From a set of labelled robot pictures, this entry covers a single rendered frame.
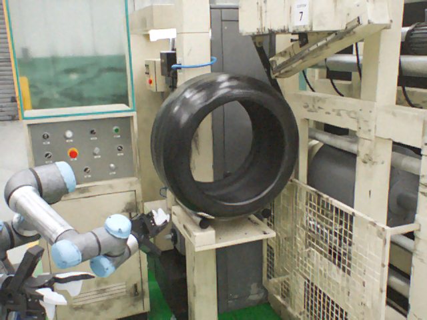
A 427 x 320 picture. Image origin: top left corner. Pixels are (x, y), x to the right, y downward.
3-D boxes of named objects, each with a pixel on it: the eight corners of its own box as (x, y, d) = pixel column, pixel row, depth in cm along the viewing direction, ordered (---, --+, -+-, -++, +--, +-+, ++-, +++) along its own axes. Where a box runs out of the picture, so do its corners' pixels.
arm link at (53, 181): (-4, 229, 182) (27, 161, 145) (32, 218, 193) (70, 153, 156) (7, 255, 179) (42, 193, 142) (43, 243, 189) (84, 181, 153)
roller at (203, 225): (183, 202, 211) (175, 201, 209) (185, 193, 210) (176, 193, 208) (209, 229, 179) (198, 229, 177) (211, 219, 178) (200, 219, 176)
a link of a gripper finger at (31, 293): (57, 298, 100) (41, 287, 106) (57, 291, 100) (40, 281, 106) (37, 305, 96) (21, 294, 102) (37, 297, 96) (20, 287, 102)
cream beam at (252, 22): (237, 36, 202) (237, 2, 198) (285, 35, 210) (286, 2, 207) (311, 31, 147) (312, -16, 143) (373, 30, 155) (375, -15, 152)
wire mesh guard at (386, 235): (262, 285, 244) (262, 163, 227) (265, 284, 245) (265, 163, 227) (373, 405, 163) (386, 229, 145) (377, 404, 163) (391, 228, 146)
